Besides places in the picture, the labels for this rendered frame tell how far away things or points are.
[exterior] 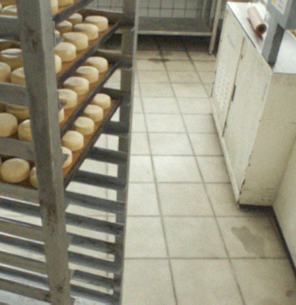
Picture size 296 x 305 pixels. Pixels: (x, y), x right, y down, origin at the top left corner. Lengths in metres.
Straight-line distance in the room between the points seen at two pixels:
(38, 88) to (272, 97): 1.51
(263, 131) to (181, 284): 0.82
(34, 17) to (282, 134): 1.67
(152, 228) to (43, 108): 1.64
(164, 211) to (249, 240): 0.47
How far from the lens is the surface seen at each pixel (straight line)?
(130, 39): 0.93
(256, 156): 2.06
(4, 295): 1.68
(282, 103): 1.94
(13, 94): 0.57
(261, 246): 2.16
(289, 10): 1.79
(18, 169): 0.71
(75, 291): 1.55
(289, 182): 2.07
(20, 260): 0.79
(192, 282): 1.90
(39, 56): 0.49
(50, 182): 0.58
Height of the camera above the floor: 1.47
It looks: 35 degrees down
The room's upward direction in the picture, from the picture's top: 3 degrees clockwise
